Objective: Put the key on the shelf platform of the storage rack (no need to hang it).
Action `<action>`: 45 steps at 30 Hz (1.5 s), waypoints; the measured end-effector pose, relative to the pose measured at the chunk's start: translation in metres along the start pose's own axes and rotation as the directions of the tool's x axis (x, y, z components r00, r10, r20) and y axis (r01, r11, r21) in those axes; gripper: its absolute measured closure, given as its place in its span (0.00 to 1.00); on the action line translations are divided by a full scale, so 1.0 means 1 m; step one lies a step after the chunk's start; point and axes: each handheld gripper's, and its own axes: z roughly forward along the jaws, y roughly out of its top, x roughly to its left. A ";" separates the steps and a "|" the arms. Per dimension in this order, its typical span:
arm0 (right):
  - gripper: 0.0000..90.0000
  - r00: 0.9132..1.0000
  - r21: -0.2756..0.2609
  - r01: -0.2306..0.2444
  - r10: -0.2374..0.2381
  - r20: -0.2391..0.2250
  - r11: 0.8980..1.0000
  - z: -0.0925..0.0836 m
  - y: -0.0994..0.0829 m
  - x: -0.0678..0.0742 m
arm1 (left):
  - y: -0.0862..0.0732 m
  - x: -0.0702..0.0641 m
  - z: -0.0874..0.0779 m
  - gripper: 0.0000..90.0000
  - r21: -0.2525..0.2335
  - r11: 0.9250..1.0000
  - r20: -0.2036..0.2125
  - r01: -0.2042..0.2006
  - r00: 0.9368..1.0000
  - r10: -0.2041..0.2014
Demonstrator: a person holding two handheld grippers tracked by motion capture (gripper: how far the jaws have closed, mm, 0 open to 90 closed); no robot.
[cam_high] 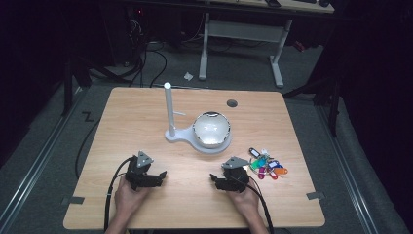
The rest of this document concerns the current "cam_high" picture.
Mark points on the white stand with hook pole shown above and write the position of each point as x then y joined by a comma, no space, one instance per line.
169,107

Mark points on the grey tape piece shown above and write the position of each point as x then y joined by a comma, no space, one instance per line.
73,200
315,195

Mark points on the person's right hand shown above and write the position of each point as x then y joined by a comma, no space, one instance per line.
248,201

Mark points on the black computer mouse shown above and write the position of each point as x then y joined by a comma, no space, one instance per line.
324,3

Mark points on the black stand leg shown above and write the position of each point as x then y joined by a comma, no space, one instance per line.
68,84
332,107

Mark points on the metal floor rail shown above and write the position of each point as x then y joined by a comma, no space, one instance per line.
35,162
349,172

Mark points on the dark round table grommet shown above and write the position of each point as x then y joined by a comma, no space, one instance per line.
232,103

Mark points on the white paper scrap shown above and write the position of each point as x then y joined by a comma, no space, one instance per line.
188,76

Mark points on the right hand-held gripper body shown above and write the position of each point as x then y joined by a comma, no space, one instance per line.
236,178

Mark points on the bunch of coloured key tags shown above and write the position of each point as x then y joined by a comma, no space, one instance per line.
267,164

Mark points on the shiny silver metal bowl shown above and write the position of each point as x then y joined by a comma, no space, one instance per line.
211,130

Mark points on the white-framed desk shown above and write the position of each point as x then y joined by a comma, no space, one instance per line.
243,31

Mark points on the person's left hand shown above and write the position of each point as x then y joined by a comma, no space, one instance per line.
128,200

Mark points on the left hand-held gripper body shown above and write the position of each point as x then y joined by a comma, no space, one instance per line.
138,172

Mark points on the dark device on desk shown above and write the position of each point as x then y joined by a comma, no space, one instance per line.
272,2

